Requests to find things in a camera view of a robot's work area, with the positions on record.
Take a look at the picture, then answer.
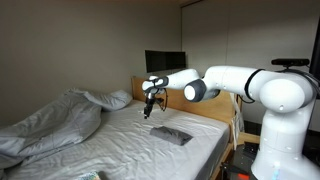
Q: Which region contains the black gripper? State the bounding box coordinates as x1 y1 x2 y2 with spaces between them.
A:
143 94 158 120

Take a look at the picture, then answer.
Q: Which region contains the grey cloth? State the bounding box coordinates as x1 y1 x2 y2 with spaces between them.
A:
149 125 194 147

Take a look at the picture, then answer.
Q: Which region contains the pale grey pillow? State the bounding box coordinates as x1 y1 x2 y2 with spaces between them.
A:
83 89 133 112

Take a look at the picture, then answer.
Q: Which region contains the white bed mattress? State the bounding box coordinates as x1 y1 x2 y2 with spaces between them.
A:
4 99 232 180

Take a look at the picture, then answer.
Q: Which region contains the black flat monitor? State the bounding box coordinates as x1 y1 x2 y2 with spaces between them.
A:
144 49 187 74

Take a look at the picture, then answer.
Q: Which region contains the colourful printed folded shirt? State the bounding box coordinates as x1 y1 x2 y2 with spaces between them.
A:
74 170 102 180

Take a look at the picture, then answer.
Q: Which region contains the pale grey duvet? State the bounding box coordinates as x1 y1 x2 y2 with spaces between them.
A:
0 88 103 169

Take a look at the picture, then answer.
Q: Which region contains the black equipment box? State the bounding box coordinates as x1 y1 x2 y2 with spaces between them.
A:
220 141 268 180

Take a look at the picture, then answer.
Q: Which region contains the wooden side table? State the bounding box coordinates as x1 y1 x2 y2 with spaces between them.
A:
237 131 262 146

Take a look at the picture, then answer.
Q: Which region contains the white hanging cloth strap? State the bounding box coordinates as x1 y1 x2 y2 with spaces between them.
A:
227 84 245 151

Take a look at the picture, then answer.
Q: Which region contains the black stereo camera bar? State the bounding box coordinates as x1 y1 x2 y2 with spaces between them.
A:
270 58 310 67

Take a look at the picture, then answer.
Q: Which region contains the black window frame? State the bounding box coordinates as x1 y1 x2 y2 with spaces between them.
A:
309 16 320 81

